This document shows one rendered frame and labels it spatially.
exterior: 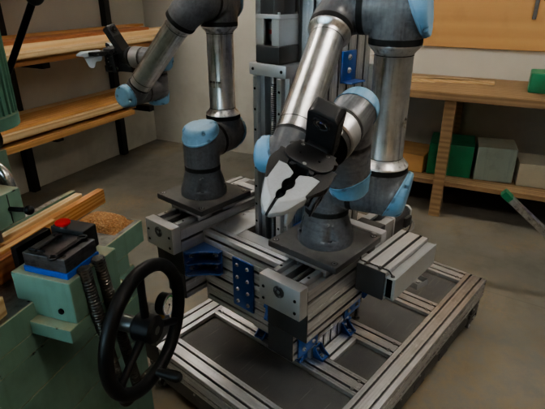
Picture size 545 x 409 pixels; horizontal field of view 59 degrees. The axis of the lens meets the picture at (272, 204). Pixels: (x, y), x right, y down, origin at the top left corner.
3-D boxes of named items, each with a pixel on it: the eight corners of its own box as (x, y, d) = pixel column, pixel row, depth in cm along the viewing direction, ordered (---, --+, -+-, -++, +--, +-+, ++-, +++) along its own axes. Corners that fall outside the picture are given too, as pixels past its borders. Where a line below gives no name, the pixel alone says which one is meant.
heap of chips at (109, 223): (114, 235, 115) (113, 225, 114) (71, 227, 118) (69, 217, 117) (134, 220, 122) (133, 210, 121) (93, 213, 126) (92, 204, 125)
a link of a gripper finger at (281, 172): (259, 238, 62) (289, 200, 68) (268, 207, 58) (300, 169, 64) (238, 227, 62) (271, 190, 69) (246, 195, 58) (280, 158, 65)
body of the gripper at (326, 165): (310, 221, 69) (340, 178, 77) (328, 177, 63) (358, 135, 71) (263, 196, 70) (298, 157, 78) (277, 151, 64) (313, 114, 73)
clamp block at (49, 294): (75, 326, 89) (67, 286, 85) (18, 312, 93) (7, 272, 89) (122, 283, 102) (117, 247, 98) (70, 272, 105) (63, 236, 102)
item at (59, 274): (68, 280, 87) (62, 254, 84) (19, 269, 90) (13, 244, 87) (112, 246, 98) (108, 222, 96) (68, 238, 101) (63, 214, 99)
